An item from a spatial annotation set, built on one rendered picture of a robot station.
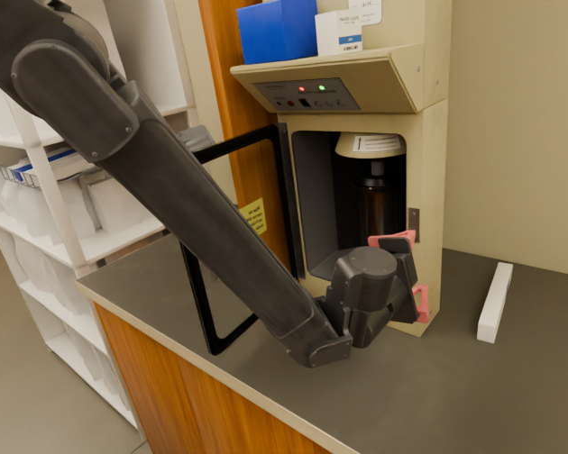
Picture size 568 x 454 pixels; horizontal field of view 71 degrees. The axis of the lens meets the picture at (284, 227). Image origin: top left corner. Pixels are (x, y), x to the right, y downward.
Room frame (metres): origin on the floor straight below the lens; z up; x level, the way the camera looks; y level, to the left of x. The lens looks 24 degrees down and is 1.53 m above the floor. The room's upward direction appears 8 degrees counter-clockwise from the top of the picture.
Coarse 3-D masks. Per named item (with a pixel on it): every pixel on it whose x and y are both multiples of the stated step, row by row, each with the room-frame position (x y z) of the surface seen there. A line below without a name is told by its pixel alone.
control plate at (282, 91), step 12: (252, 84) 0.78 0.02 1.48; (264, 84) 0.77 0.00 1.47; (276, 84) 0.75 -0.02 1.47; (288, 84) 0.73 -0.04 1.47; (300, 84) 0.71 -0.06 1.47; (312, 84) 0.70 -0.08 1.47; (324, 84) 0.68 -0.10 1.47; (336, 84) 0.67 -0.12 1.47; (264, 96) 0.80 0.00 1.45; (276, 96) 0.78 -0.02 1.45; (288, 96) 0.77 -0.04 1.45; (300, 96) 0.75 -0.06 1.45; (312, 96) 0.73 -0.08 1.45; (324, 96) 0.71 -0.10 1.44; (336, 96) 0.70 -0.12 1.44; (348, 96) 0.68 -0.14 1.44; (276, 108) 0.82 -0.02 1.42; (288, 108) 0.80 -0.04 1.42; (300, 108) 0.78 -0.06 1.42; (312, 108) 0.76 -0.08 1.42; (324, 108) 0.74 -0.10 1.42; (336, 108) 0.73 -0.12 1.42; (348, 108) 0.71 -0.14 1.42; (360, 108) 0.70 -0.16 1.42
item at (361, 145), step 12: (348, 132) 0.80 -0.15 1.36; (360, 132) 0.77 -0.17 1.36; (372, 132) 0.76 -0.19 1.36; (336, 144) 0.84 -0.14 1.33; (348, 144) 0.78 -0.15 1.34; (360, 144) 0.76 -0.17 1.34; (372, 144) 0.75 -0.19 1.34; (384, 144) 0.74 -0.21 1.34; (396, 144) 0.74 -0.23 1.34; (348, 156) 0.77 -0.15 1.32; (360, 156) 0.75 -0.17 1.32; (372, 156) 0.74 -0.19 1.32; (384, 156) 0.74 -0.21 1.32
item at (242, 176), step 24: (264, 144) 0.81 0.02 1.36; (216, 168) 0.70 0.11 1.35; (240, 168) 0.75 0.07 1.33; (264, 168) 0.81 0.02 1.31; (240, 192) 0.74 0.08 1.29; (264, 192) 0.80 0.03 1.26; (264, 216) 0.79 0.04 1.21; (264, 240) 0.78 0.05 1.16; (288, 264) 0.83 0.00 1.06; (192, 288) 0.62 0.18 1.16; (216, 288) 0.66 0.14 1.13; (216, 312) 0.65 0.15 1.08; (240, 312) 0.69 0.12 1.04
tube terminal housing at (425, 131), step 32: (320, 0) 0.78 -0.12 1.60; (384, 0) 0.70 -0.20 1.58; (416, 0) 0.66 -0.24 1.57; (448, 0) 0.72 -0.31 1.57; (384, 32) 0.70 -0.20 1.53; (416, 32) 0.66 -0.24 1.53; (448, 32) 0.73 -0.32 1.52; (448, 64) 0.73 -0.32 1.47; (288, 128) 0.86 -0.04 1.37; (320, 128) 0.80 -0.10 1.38; (352, 128) 0.75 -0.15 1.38; (384, 128) 0.70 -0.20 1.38; (416, 128) 0.66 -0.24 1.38; (416, 160) 0.66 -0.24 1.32; (416, 192) 0.66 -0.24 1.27; (416, 256) 0.66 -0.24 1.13; (320, 288) 0.83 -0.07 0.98
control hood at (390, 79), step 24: (384, 48) 0.66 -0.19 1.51; (408, 48) 0.62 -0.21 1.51; (240, 72) 0.77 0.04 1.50; (264, 72) 0.74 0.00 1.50; (288, 72) 0.70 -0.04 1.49; (312, 72) 0.67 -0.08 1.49; (336, 72) 0.65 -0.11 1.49; (360, 72) 0.62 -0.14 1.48; (384, 72) 0.60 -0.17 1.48; (408, 72) 0.61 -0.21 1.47; (360, 96) 0.67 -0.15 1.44; (384, 96) 0.64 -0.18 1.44; (408, 96) 0.62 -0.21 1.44
